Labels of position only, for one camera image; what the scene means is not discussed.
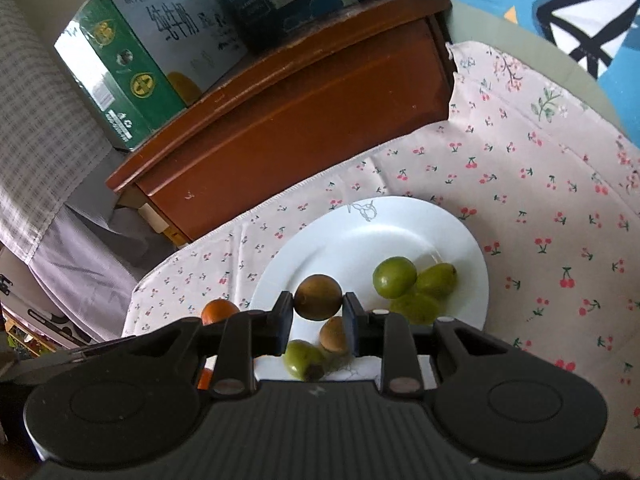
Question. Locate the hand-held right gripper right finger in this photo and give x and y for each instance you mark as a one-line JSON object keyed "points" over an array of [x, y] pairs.
{"points": [[353, 327]]}

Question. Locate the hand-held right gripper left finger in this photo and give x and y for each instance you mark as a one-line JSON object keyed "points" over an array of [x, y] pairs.
{"points": [[284, 322]]}

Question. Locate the longan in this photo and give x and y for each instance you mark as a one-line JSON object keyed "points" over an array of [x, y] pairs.
{"points": [[317, 303], [334, 334]]}

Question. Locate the elongated green jujube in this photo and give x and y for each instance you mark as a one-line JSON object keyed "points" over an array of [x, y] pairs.
{"points": [[302, 359]]}

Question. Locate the mandarin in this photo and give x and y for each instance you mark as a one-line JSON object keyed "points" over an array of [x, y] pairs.
{"points": [[219, 311], [202, 379]]}

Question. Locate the white plate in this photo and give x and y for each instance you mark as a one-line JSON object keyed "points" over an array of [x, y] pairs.
{"points": [[350, 240]]}

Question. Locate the cherry print tablecloth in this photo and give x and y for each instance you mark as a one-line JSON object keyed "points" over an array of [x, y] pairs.
{"points": [[525, 210]]}

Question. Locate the brown wooden headboard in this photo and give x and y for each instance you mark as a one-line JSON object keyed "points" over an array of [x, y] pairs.
{"points": [[300, 110]]}

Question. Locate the lilac hanging cloth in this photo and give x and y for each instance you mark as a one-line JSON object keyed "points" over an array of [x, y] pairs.
{"points": [[75, 270]]}

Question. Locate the green carton box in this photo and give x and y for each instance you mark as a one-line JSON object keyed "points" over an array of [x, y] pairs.
{"points": [[125, 60]]}

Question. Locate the checked cloth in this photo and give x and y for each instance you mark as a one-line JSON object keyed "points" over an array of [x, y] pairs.
{"points": [[40, 135]]}

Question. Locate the dark blue carton box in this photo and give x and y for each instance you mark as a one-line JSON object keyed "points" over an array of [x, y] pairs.
{"points": [[280, 5]]}

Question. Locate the grey-green bedsheet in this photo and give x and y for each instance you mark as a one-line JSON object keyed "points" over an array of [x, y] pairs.
{"points": [[500, 30]]}

